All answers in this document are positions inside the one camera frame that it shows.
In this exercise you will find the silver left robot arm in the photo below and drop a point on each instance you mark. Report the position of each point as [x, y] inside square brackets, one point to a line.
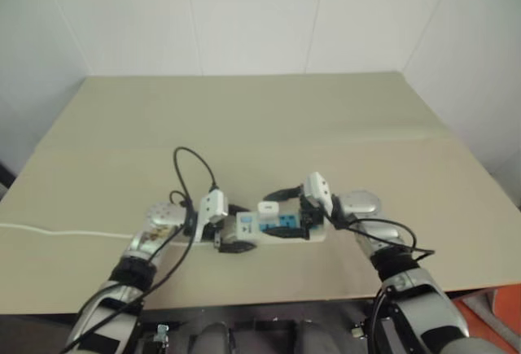
[163, 216]

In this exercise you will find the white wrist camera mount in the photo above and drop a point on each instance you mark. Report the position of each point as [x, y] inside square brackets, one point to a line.
[318, 187]
[215, 205]

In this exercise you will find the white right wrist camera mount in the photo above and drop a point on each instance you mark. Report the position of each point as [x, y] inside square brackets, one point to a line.
[318, 187]

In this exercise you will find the orange object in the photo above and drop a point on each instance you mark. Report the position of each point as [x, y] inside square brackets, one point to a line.
[488, 323]

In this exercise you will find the small silver metal clip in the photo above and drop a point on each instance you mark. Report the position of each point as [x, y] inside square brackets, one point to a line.
[163, 330]

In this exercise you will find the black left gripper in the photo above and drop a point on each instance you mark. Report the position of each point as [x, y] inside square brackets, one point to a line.
[212, 232]

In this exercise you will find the white power strip blue sockets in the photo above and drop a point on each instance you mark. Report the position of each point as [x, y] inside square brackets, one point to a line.
[281, 241]

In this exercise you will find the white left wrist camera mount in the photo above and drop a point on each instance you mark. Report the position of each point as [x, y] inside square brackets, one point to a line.
[215, 205]

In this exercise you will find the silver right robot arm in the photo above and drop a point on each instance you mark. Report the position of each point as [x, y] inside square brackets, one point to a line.
[363, 204]

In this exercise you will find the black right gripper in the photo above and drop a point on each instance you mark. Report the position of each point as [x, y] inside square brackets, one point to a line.
[308, 217]

